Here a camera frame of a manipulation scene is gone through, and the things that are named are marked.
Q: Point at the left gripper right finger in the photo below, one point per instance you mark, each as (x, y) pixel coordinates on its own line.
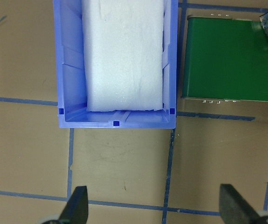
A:
(233, 208)

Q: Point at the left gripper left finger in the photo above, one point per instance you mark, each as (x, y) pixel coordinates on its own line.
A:
(76, 210)

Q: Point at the blue bin with foam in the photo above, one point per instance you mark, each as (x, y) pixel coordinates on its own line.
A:
(71, 80)

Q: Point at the green conveyor belt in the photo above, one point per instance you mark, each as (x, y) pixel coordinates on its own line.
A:
(226, 59)

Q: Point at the white foam pad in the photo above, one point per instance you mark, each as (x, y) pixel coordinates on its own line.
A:
(123, 46)

